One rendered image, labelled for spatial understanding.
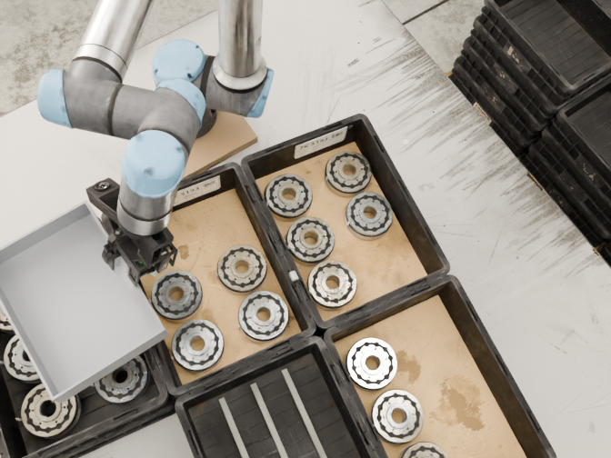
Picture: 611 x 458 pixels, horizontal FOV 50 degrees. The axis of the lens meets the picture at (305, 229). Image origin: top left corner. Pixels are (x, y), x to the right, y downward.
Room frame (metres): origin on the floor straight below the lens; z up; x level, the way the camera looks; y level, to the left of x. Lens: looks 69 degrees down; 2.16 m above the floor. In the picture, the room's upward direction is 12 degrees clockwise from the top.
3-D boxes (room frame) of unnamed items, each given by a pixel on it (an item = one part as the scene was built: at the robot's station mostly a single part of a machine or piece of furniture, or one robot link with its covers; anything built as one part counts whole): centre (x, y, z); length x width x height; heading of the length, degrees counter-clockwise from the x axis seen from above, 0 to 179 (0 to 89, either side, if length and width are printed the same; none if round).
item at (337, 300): (0.40, -0.08, 0.86); 0.10 x 0.10 x 0.01
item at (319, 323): (0.53, -0.07, 0.92); 0.40 x 0.30 x 0.02; 36
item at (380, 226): (0.57, -0.13, 0.86); 0.10 x 0.10 x 0.01
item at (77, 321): (0.22, 0.36, 1.07); 0.27 x 0.20 x 0.05; 45
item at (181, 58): (0.79, 0.34, 0.89); 0.13 x 0.12 x 0.14; 89
